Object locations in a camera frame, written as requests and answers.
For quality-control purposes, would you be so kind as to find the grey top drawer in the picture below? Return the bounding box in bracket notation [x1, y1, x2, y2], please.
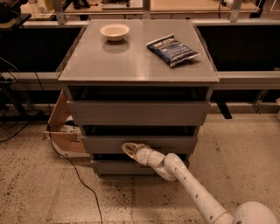
[66, 101, 210, 126]

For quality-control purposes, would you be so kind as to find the blue chip bag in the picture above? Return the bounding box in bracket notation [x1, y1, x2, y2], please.
[146, 34, 200, 67]

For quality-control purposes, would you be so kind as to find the cardboard box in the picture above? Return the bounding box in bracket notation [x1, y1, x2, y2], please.
[44, 90, 89, 158]

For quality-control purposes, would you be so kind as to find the wooden background table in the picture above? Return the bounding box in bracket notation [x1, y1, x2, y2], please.
[20, 0, 261, 21]

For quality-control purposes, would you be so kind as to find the grey bottom drawer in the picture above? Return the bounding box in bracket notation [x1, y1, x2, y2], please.
[91, 154, 156, 176]

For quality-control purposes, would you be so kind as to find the grey drawer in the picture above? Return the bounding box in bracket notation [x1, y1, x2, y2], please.
[82, 125, 198, 154]
[91, 154, 156, 176]
[66, 101, 210, 126]

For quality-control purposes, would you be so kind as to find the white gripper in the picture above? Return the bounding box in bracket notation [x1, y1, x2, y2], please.
[122, 143, 165, 168]

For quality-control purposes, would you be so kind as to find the grey drawer cabinet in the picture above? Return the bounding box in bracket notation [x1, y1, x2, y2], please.
[58, 18, 221, 176]

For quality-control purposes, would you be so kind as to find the black floor cable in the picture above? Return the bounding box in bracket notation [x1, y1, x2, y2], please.
[34, 72, 103, 224]

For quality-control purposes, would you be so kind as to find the white ceramic bowl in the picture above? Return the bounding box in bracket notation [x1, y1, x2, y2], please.
[100, 24, 130, 42]

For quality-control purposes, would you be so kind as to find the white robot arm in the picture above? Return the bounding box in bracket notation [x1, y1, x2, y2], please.
[122, 143, 279, 224]

